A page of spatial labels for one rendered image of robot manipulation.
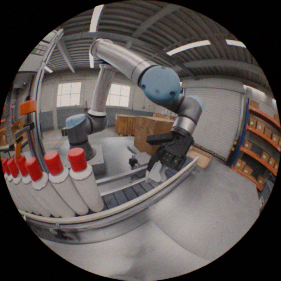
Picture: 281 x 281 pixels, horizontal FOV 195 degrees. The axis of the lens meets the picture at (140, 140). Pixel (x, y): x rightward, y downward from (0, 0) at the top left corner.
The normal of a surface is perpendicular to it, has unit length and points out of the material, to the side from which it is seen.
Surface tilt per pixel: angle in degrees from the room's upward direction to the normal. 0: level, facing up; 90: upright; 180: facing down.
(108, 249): 0
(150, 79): 92
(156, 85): 92
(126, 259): 0
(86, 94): 90
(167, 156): 60
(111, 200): 0
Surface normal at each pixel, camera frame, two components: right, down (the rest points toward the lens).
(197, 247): 0.12, -0.93
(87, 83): 0.47, 0.36
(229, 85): -0.88, 0.07
